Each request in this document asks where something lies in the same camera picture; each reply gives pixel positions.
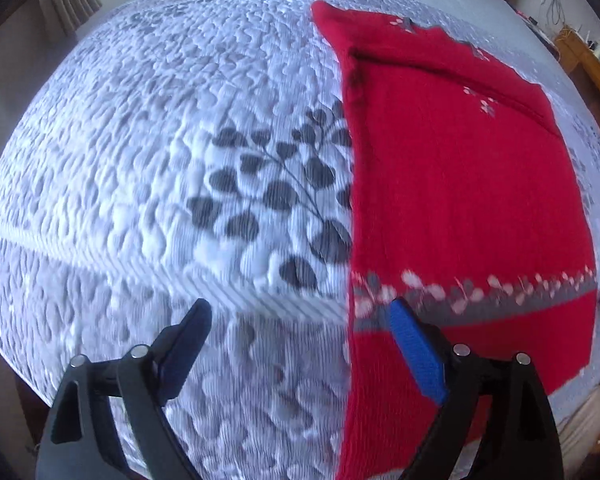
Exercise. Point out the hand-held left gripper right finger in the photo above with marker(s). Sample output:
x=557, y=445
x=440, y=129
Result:
x=420, y=355

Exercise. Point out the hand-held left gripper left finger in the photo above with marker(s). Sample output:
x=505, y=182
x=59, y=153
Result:
x=180, y=355

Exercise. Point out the red knit sweater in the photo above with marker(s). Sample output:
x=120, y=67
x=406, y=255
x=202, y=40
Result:
x=455, y=185

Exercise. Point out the grey leaf-print quilt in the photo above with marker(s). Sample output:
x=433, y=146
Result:
x=130, y=160

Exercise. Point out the light wooden cabinet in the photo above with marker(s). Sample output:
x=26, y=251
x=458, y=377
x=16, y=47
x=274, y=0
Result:
x=587, y=65

